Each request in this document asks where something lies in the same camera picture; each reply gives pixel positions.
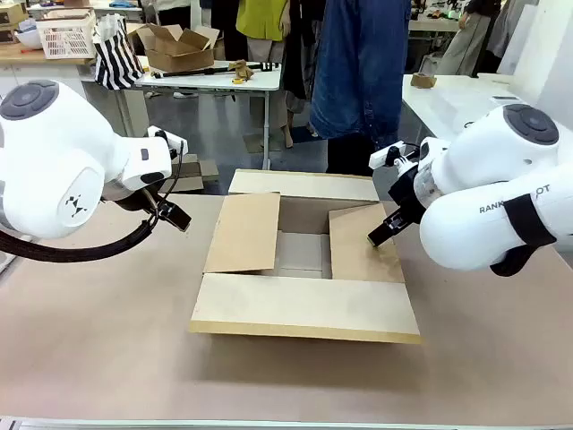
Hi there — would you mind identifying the white cabinet wooden top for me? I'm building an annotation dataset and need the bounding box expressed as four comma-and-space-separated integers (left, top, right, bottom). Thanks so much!
0, 48, 151, 140

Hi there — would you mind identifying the large white table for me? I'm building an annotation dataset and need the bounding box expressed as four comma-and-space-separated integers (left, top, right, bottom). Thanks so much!
400, 73, 538, 149

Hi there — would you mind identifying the brown cardboard piece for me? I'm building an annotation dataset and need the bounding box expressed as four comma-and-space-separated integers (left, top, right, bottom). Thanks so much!
410, 71, 438, 90

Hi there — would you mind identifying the black white striped bag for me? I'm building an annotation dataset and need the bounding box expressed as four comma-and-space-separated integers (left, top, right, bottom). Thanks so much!
92, 13, 145, 91

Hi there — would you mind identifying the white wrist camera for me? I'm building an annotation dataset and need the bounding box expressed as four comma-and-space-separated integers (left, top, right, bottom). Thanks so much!
369, 142, 424, 170
146, 125, 189, 158

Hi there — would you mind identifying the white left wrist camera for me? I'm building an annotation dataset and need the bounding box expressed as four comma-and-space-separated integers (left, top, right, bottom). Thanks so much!
146, 125, 189, 158

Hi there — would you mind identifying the white plastic basket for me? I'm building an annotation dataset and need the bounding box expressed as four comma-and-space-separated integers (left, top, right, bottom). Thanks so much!
35, 9, 98, 60

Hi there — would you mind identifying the white foam board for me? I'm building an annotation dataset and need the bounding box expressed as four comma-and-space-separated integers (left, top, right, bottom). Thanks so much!
496, 0, 573, 104

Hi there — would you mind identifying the brown cardboard shipping box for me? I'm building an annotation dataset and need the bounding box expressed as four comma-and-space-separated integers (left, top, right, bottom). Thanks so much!
190, 168, 423, 345

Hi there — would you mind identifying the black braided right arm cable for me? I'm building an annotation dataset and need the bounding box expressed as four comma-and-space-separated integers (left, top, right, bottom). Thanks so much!
489, 193, 560, 278

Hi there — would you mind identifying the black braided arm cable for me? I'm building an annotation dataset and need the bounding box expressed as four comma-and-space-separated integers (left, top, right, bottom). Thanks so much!
489, 193, 560, 278
0, 196, 162, 264

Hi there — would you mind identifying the flattened cardboard box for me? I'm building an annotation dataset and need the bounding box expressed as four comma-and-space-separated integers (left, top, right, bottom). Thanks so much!
158, 152, 220, 194

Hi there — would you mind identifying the person in beige trousers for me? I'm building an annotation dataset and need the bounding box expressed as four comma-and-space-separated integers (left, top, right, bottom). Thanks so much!
436, 0, 493, 76

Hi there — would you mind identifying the white folding table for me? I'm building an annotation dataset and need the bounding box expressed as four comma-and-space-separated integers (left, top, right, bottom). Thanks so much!
133, 56, 283, 171

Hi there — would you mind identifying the person in denim shirt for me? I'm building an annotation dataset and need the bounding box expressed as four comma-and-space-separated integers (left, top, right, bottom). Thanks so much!
310, 0, 412, 176

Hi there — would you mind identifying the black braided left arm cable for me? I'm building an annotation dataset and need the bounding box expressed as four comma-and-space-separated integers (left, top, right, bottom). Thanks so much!
0, 196, 162, 264

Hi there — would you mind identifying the black rod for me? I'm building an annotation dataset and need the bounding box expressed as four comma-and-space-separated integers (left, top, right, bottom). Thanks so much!
150, 62, 279, 80

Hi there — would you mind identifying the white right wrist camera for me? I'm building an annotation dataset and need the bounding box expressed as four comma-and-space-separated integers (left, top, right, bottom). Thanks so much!
369, 142, 424, 170

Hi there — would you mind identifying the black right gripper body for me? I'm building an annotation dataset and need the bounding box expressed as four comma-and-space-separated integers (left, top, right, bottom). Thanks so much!
387, 163, 424, 225

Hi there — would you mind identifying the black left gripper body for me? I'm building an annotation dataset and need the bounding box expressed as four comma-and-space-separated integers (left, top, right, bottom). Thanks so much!
103, 181, 158, 212

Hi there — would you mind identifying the open cardboard box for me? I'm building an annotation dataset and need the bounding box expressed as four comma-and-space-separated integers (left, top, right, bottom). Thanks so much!
136, 22, 220, 73

